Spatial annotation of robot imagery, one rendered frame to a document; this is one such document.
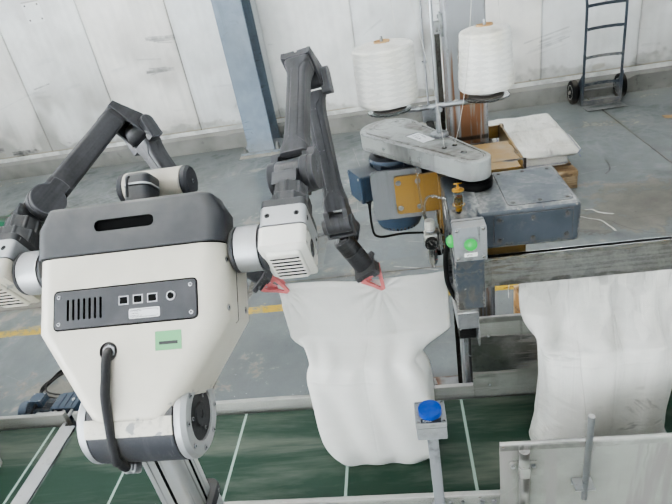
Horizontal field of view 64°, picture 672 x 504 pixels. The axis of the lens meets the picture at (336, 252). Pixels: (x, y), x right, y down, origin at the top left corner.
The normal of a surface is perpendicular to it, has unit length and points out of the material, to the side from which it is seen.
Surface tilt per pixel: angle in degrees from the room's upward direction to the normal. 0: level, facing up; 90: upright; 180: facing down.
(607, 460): 90
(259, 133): 89
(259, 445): 0
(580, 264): 90
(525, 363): 90
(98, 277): 50
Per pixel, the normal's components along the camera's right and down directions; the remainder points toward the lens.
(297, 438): -0.16, -0.86
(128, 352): -0.16, -0.17
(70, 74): -0.07, 0.51
